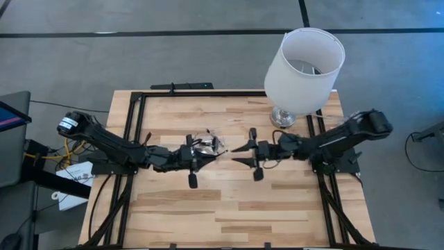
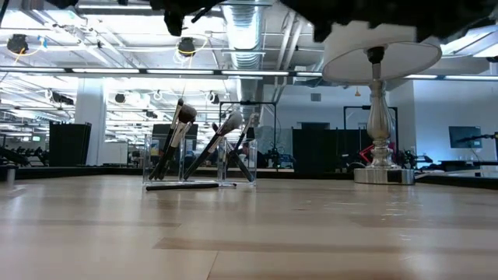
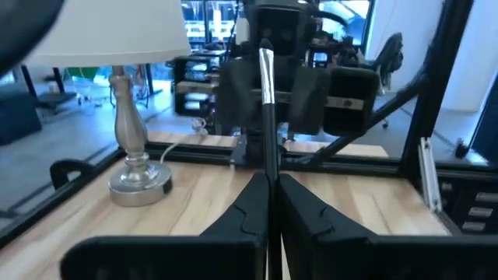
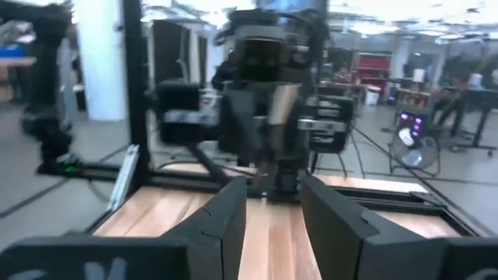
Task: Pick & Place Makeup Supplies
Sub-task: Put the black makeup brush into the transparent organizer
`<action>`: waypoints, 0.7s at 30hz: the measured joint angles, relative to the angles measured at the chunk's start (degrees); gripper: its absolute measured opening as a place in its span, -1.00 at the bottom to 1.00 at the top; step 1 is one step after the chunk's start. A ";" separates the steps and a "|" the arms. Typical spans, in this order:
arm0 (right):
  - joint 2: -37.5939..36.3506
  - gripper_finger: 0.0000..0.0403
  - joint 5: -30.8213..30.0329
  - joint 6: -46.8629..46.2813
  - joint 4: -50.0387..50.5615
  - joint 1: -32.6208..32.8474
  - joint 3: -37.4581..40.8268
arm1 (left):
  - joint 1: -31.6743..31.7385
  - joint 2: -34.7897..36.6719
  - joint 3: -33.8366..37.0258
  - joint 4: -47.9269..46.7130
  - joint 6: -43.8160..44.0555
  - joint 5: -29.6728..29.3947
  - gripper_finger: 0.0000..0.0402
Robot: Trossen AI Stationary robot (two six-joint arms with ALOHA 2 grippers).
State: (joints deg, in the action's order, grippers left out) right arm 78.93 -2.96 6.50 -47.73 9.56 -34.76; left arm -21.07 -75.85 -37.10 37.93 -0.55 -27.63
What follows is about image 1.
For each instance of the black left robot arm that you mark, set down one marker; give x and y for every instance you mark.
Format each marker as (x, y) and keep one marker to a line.
(104, 142)

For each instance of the white printed paper sheet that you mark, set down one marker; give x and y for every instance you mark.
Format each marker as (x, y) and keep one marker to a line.
(74, 184)

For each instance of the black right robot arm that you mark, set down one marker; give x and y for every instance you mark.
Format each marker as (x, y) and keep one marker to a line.
(347, 139)

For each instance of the black table clamp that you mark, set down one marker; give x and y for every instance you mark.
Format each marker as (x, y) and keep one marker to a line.
(267, 245)
(173, 246)

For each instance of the black fan makeup brush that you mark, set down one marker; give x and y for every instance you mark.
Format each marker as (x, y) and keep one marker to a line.
(216, 142)

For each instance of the white shade silver table lamp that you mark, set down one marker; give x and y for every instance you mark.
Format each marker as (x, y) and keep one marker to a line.
(301, 83)

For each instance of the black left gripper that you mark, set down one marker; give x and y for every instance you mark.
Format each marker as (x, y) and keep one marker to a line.
(187, 158)

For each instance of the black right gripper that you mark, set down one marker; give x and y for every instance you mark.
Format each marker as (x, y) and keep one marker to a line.
(263, 151)

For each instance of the black aluminium table frame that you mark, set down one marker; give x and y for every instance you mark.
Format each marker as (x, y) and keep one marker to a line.
(208, 93)

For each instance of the clear acrylic brush organizer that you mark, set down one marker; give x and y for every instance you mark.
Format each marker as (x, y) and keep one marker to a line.
(208, 142)

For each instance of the black stand beam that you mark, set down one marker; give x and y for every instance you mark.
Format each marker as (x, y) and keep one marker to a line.
(59, 180)

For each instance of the grey stand leg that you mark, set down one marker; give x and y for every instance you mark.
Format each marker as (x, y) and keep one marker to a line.
(430, 132)

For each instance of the black flat bar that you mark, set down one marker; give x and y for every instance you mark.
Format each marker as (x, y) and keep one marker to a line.
(184, 85)

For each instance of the blue screen monitor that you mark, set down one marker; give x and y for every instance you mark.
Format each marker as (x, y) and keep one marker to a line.
(10, 118)

